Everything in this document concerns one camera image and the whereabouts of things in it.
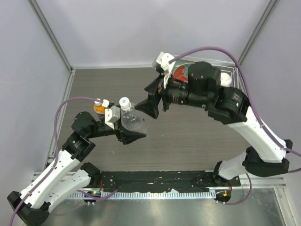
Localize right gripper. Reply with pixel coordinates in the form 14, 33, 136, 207
135, 72, 210, 120

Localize clear plastic bottle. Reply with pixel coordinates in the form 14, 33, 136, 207
120, 101, 146, 134

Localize orange juice bottle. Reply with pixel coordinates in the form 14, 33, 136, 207
94, 104, 106, 121

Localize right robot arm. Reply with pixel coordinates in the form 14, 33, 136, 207
135, 61, 292, 186

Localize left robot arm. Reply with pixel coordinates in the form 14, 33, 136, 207
7, 106, 146, 226

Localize red and teal plate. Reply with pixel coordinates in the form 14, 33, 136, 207
172, 59, 195, 83

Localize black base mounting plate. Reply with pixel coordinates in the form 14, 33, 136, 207
85, 170, 241, 193

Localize upper white bowl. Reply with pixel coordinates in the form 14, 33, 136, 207
221, 72, 232, 87

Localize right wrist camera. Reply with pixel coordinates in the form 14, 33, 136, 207
152, 52, 175, 88

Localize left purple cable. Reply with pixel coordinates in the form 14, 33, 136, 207
8, 97, 123, 226

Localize white wire dish rack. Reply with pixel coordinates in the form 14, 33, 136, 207
180, 56, 240, 88

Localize slotted cable duct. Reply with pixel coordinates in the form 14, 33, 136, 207
66, 189, 216, 200

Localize aluminium frame rail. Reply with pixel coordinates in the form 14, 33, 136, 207
240, 176, 286, 189

